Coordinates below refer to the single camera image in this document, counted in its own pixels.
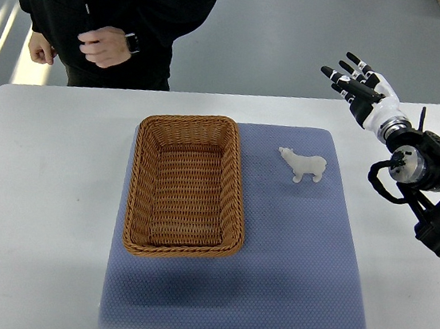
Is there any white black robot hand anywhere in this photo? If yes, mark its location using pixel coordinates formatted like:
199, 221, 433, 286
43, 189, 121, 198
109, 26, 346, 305
320, 52, 411, 143

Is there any person's hand with watch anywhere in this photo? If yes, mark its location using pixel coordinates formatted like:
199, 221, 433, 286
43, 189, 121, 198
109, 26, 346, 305
77, 26, 132, 69

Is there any person's other hand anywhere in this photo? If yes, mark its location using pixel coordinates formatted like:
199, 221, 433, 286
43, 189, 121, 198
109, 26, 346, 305
28, 32, 57, 65

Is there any white toy polar bear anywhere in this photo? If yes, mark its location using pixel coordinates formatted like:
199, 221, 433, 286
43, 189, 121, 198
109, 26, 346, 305
278, 147, 327, 183

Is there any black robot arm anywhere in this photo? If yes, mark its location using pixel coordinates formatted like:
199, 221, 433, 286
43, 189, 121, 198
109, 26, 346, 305
368, 108, 440, 257

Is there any brown wicker basket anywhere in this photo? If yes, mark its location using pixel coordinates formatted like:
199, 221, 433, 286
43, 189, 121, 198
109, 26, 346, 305
122, 115, 245, 258

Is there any person in black clothes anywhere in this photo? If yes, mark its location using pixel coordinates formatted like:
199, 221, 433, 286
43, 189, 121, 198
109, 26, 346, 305
18, 0, 217, 91

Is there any black wrist watch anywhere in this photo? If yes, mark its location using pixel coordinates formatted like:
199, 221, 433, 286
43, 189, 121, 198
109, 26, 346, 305
125, 33, 140, 55

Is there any blue textured mat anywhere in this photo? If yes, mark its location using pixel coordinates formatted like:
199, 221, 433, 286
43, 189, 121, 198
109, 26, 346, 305
98, 123, 366, 329

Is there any black cable loop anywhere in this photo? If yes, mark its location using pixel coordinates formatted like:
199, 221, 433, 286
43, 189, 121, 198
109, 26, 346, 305
365, 158, 418, 206

